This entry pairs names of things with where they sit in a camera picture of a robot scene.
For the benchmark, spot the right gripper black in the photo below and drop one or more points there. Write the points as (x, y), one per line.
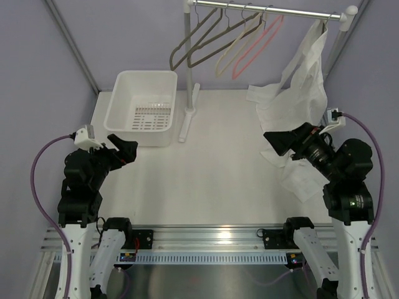
(300, 139)

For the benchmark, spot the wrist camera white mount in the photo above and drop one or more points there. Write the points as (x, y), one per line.
(85, 139)
(335, 121)

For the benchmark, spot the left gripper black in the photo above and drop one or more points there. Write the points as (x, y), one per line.
(128, 154)

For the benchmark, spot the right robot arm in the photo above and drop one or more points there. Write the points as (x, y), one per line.
(349, 204)

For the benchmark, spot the left enclosure frame post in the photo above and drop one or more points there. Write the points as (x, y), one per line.
(66, 34)

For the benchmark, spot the white plastic basket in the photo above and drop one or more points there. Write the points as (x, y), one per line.
(142, 107)

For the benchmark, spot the white shirt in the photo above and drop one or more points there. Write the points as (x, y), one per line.
(298, 98)

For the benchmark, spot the aluminium rail with cable duct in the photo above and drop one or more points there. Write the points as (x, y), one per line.
(326, 248)

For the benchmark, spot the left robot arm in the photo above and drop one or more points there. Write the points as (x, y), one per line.
(81, 274)

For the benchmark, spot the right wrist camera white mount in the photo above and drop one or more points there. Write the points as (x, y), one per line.
(335, 121)

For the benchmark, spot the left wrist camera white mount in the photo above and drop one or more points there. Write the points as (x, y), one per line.
(85, 139)

